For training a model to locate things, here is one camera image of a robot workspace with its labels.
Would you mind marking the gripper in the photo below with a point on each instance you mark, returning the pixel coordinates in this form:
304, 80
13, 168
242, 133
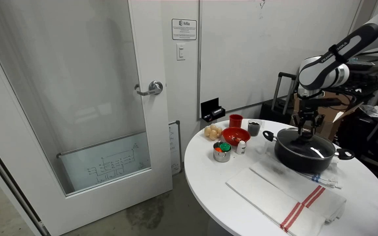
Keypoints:
311, 113

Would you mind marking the glass pot lid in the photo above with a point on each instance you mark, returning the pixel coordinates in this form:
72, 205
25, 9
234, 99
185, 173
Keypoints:
320, 147

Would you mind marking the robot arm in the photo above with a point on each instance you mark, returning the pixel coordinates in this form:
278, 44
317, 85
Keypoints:
322, 70

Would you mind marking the black pot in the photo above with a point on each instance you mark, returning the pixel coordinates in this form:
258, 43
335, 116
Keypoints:
300, 162

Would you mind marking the cardboard box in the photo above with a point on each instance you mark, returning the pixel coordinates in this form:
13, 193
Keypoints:
333, 121

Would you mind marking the black suitcase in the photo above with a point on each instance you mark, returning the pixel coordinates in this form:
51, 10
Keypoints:
274, 111

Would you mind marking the glass cup with dark contents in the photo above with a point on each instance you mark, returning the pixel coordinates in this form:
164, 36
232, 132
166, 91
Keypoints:
254, 128

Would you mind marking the white towel with blue stripes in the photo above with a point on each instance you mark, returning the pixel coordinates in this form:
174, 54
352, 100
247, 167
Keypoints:
323, 180

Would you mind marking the small white bottle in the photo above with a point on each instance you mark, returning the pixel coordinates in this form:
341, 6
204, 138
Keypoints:
241, 148

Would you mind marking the red cup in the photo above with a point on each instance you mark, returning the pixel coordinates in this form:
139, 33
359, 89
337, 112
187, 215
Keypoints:
235, 121

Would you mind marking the red bowl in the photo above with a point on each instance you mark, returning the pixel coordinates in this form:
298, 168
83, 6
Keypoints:
233, 134

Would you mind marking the white towel with red stripes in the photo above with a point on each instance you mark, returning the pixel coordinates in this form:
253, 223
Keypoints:
274, 200

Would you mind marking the green toy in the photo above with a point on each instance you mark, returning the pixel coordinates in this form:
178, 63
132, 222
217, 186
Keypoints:
225, 147

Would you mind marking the metal tin can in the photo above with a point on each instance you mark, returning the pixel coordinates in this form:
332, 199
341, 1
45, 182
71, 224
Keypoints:
221, 156

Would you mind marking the orange toy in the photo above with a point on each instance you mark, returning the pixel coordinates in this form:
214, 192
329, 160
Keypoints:
218, 149

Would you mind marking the black marker holder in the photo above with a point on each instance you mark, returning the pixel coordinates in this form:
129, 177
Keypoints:
212, 111

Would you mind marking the small whiteboard with drawing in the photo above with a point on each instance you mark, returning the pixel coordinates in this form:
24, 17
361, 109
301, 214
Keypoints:
175, 147

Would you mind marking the white door with glass pane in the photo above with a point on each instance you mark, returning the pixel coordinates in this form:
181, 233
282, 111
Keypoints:
77, 98

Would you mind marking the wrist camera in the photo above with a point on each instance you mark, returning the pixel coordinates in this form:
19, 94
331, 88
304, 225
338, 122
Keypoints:
323, 102

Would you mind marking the large wall whiteboard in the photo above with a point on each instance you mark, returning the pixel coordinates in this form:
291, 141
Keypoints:
258, 49

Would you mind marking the white light switch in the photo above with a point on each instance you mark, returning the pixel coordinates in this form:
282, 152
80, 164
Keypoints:
180, 51

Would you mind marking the wall sign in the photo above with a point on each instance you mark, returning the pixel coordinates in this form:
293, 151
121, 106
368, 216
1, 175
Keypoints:
184, 29

